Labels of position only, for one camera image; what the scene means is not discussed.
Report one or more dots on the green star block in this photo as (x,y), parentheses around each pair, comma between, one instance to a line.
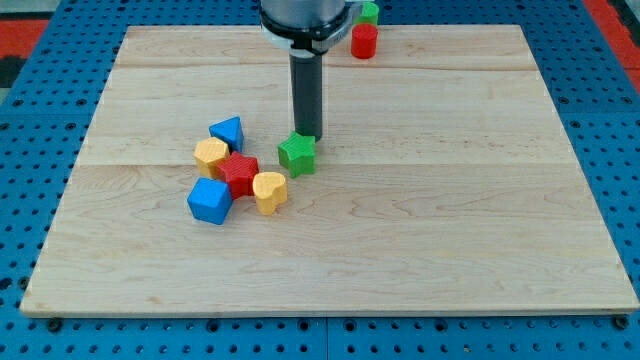
(297,154)

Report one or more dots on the yellow heart block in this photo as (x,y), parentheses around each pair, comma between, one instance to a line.
(270,190)

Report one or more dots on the red star block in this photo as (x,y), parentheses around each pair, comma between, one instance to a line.
(238,172)

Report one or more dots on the blue triangle block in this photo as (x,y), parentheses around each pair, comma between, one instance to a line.
(230,131)

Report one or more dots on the blue cube block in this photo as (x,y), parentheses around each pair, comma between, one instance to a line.
(210,200)

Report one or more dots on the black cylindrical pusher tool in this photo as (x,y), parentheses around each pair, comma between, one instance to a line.
(307,95)

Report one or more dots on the yellow hexagon block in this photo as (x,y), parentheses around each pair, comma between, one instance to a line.
(208,154)

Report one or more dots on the wooden board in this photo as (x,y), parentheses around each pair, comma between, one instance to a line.
(445,185)

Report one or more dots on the red cylinder block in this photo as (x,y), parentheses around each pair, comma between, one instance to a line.
(364,41)

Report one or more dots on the green cylinder block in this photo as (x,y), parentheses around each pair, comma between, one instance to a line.
(369,14)

